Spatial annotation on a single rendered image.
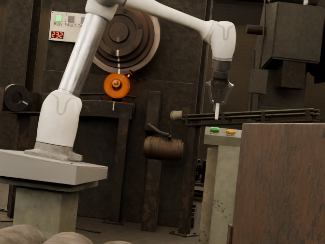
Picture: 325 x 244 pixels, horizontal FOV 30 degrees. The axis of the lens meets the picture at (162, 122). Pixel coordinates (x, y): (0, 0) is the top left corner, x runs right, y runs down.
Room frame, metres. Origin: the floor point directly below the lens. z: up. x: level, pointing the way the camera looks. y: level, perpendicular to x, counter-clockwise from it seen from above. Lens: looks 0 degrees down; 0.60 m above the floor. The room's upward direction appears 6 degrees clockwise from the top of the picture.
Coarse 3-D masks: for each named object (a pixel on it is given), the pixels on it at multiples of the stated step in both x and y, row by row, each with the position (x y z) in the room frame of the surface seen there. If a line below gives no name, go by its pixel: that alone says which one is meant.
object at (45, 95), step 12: (0, 96) 3.28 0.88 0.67; (12, 96) 3.46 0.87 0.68; (36, 96) 3.53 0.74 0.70; (0, 108) 3.25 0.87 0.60; (36, 108) 3.53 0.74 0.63; (24, 120) 3.37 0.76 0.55; (24, 132) 3.37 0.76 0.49; (24, 144) 3.37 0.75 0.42; (12, 192) 3.36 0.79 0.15; (12, 204) 3.36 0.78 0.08; (0, 216) 3.38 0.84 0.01; (12, 216) 3.36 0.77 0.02
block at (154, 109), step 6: (150, 96) 3.57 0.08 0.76; (156, 96) 3.56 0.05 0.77; (150, 102) 3.57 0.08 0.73; (156, 102) 3.56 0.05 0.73; (150, 108) 3.57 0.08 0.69; (156, 108) 3.56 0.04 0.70; (150, 114) 3.57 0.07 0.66; (156, 114) 3.56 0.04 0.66; (150, 120) 3.57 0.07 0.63; (156, 120) 3.56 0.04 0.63; (156, 126) 3.56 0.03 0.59
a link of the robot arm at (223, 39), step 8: (216, 24) 2.68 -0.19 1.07; (224, 24) 2.64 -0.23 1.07; (232, 24) 2.66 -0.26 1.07; (216, 32) 2.66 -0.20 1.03; (224, 32) 2.64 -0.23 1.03; (232, 32) 2.65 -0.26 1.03; (216, 40) 2.66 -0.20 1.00; (224, 40) 2.64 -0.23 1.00; (232, 40) 2.66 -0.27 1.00; (216, 48) 2.67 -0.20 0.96; (224, 48) 2.66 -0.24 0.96; (232, 48) 2.67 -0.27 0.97; (216, 56) 2.69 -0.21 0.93; (224, 56) 2.68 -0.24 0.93; (232, 56) 2.71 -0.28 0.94
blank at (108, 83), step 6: (108, 78) 3.61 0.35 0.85; (114, 78) 3.61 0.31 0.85; (120, 78) 3.61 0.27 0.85; (126, 78) 3.60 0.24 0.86; (108, 84) 3.61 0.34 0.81; (126, 84) 3.60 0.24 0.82; (108, 90) 3.61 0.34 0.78; (114, 90) 3.61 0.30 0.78; (120, 90) 3.61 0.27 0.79; (126, 90) 3.60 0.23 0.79; (114, 96) 3.61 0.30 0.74; (120, 96) 3.60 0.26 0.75
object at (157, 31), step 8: (152, 16) 3.58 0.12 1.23; (160, 32) 3.57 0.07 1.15; (152, 48) 3.58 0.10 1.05; (152, 56) 3.58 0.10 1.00; (96, 64) 3.60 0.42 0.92; (104, 64) 3.60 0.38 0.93; (136, 64) 3.58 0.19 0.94; (144, 64) 3.58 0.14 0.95; (112, 72) 3.59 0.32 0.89; (120, 72) 3.59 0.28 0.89; (128, 72) 3.59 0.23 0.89
